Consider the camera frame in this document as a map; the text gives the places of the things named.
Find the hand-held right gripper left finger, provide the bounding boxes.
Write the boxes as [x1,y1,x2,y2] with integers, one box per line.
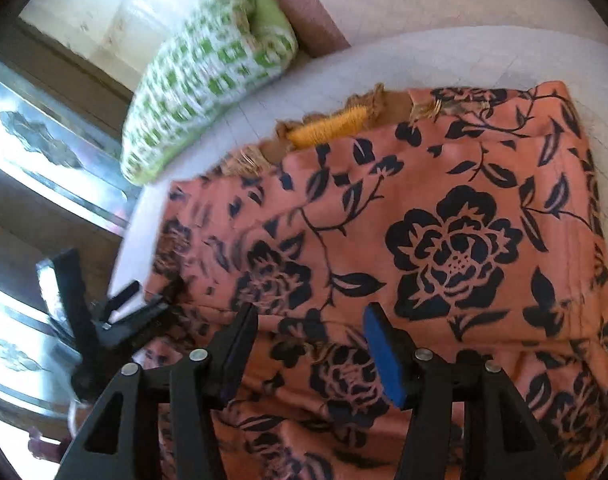
[59,304,259,480]

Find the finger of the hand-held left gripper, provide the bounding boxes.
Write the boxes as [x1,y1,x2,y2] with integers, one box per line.
[106,282,185,350]
[95,280,142,322]

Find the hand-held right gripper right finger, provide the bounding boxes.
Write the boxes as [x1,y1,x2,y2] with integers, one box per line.
[362,302,567,480]

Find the orange black floral garment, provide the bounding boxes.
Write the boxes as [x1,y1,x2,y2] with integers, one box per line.
[144,80,608,480]

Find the etched glass door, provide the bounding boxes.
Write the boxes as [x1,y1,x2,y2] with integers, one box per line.
[0,55,141,428]

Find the green white checkered pillow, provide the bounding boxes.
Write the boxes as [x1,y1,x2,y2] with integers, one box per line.
[120,0,299,185]

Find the bed with white quilted cover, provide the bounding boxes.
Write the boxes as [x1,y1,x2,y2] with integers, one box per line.
[106,24,608,311]

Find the pink padded headboard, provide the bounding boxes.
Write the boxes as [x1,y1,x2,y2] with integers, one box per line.
[276,0,599,57]

